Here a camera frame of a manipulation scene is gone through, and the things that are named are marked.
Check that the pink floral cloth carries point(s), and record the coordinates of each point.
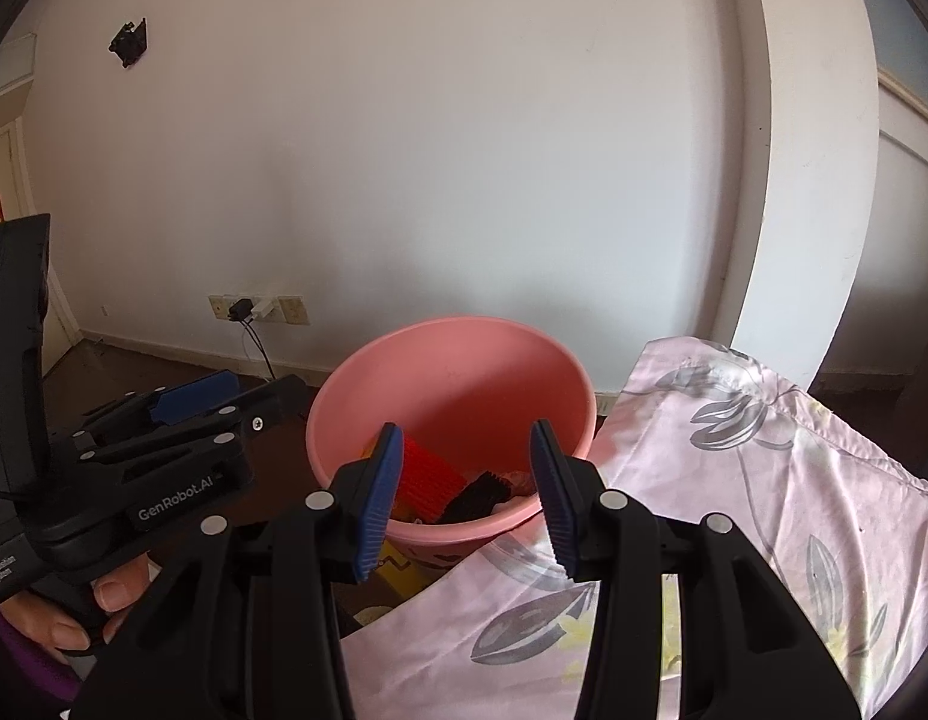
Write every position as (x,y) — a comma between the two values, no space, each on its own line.
(734,510)

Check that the black wall bracket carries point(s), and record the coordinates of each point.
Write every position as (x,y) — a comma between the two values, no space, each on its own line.
(128,41)

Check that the red foam fruit net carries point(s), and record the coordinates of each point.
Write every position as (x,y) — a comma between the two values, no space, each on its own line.
(430,476)

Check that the black wall plug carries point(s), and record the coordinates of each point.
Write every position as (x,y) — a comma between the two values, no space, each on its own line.
(241,310)

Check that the yellow patterned carton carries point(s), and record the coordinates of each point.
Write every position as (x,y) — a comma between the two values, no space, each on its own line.
(400,564)

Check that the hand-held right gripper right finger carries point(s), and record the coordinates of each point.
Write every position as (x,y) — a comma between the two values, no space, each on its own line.
(558,517)

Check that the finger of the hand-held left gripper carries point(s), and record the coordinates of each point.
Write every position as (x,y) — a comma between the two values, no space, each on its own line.
(194,396)
(273,399)

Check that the beige wall socket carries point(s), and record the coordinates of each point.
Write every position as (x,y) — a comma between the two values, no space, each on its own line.
(219,306)
(293,311)

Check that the black foam fruit net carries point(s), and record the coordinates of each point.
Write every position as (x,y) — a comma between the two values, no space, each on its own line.
(479,499)

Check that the white charger plug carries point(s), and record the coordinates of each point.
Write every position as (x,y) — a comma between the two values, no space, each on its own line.
(265,307)

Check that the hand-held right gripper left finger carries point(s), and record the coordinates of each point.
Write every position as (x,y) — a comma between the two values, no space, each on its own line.
(374,525)

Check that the person's left hand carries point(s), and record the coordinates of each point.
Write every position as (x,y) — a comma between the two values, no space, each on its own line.
(115,594)

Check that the pink plastic bucket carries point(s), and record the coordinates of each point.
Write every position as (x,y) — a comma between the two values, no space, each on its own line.
(464,382)

